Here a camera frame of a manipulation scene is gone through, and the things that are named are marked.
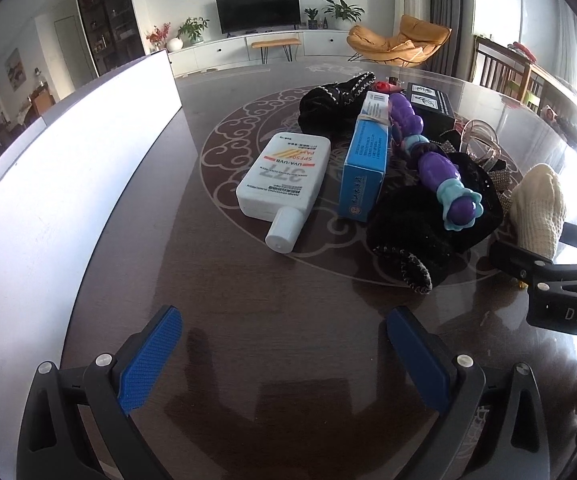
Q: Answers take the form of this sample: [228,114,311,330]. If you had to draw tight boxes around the wooden bench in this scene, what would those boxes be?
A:
[251,37,302,64]

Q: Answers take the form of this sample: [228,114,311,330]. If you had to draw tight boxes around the dark patterned desktop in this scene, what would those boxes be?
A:
[61,55,577,480]

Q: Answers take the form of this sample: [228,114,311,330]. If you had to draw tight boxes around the black knitted glove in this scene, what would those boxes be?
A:
[297,72,377,136]
[366,152,507,295]

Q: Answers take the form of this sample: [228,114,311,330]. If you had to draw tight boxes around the red flowers in white vase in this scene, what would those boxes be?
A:
[146,22,184,53]

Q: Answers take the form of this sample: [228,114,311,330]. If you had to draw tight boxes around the purple plastic toy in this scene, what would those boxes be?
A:
[387,92,484,232]

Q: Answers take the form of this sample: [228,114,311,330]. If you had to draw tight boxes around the black box with white pictures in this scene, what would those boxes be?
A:
[399,81,457,133]

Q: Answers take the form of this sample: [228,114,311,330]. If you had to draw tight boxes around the framed wall picture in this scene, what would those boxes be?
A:
[4,49,28,92]

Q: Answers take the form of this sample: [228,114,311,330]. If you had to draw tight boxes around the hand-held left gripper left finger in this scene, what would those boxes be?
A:
[16,305,184,480]

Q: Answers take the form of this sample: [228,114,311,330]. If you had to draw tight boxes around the large leafy potted plant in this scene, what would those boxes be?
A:
[323,0,365,23]

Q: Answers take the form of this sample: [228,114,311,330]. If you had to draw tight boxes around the white television cabinet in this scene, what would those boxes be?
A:
[168,30,364,78]

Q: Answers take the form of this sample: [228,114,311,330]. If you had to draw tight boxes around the wooden chair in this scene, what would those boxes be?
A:
[473,35,542,106]

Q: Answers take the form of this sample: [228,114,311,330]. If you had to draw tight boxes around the orange lounge chair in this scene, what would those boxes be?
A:
[347,14,452,68]

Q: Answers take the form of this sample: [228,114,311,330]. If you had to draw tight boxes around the green potted plant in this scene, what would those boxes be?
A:
[177,16,210,45]

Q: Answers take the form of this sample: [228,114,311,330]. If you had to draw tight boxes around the clear plastic ring object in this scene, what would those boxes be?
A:
[461,119,502,166]

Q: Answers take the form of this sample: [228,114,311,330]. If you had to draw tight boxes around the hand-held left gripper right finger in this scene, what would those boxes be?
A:
[387,306,553,480]

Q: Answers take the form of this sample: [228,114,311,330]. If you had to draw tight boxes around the cream knitted glove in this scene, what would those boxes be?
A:
[511,164,568,261]

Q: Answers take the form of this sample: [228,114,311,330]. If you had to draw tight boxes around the dark display cabinet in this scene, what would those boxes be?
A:
[73,0,146,78]

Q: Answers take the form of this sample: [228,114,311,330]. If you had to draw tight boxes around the black television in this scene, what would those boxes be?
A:
[216,0,302,36]

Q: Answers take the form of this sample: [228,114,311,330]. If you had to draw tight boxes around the blue cardboard box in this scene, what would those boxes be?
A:
[337,92,394,223]

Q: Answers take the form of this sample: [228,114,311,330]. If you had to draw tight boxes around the grey curtain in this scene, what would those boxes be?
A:
[429,0,474,76]

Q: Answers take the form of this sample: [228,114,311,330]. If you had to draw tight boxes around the grey glitter fabric piece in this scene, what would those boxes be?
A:
[483,157,519,211]

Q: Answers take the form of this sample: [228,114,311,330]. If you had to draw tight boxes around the white sunscreen bottle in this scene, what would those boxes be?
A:
[236,132,332,254]

